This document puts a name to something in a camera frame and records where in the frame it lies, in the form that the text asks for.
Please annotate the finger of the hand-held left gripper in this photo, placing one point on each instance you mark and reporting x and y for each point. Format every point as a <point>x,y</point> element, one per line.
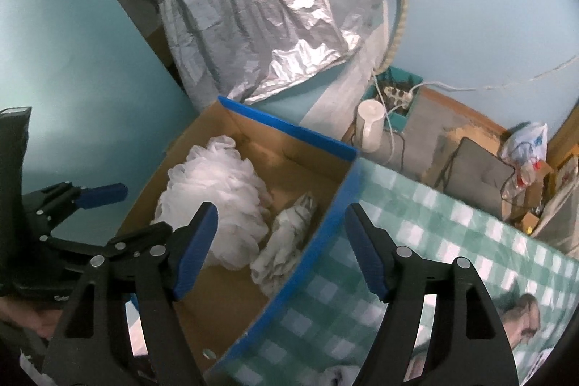
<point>131,242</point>
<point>105,192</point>

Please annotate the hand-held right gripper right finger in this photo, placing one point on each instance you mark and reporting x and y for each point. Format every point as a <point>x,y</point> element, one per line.
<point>367,255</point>

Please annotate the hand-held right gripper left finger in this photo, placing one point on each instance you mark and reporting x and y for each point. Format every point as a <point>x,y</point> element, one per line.
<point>195,252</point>

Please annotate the white bath loofah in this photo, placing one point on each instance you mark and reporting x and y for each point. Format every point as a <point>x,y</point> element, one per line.
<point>212,182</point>

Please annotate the blue cardboard box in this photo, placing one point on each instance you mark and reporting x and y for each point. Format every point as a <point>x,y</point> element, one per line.
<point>294,169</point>

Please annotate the person's left hand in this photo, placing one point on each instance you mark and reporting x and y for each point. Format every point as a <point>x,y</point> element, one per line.
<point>27,316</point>

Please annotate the green checked tablecloth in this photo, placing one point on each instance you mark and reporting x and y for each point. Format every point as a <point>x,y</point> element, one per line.
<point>429,223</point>

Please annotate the small white cloth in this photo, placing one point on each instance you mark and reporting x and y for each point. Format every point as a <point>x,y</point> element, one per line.
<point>339,376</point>

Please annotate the white plastic jug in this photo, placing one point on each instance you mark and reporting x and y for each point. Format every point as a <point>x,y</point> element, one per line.
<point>368,123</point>

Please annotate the grey seat cushion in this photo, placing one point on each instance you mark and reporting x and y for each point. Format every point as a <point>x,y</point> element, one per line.
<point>479,174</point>

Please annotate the teal basket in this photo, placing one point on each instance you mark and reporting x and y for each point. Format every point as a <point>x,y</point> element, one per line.
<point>402,119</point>

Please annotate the white power strip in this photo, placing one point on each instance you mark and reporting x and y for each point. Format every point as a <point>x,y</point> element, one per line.
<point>397,95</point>

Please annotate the brown cardboard box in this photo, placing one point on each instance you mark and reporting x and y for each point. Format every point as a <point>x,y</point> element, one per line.
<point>527,219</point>

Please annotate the grey cloth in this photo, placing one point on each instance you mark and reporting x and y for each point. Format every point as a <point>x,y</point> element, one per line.
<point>520,320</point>

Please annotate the white plastic bag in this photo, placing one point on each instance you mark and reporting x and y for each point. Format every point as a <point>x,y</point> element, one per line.
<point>529,142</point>

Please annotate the silver foil cover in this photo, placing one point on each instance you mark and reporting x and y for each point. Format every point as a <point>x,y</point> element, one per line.
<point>253,6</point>

